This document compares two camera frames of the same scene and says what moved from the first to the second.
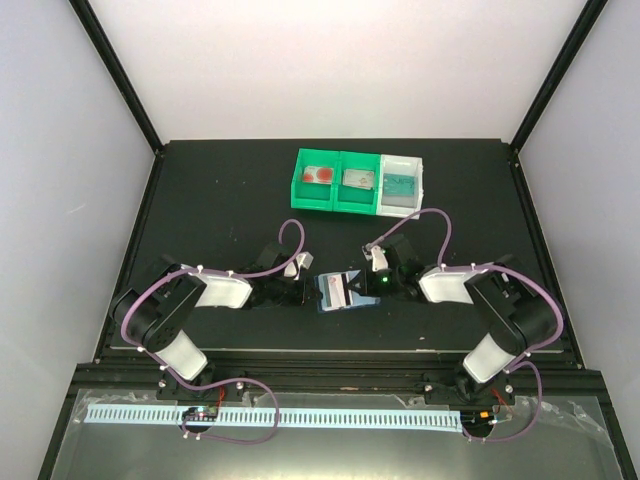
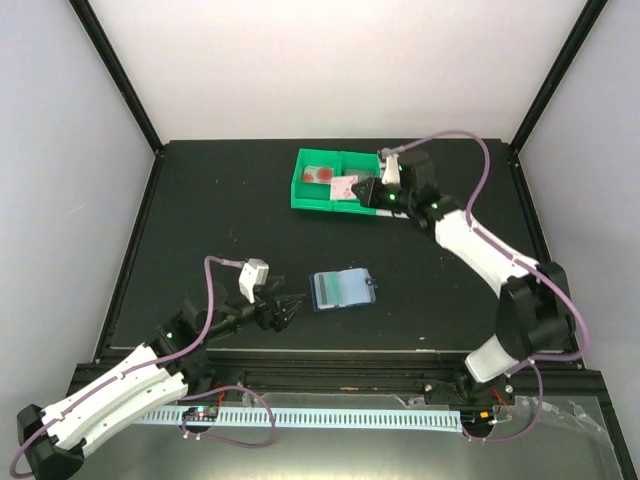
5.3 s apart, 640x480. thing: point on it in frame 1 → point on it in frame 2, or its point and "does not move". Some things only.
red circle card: [314, 174] does not move
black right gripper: [367, 288] → [372, 195]
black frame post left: [115, 67] does not move
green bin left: [314, 195] does not move
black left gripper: [301, 297] → [278, 319]
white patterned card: [358, 178] does not move
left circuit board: [201, 413] does not move
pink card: [336, 291] → [341, 187]
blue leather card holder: [335, 292] does not move
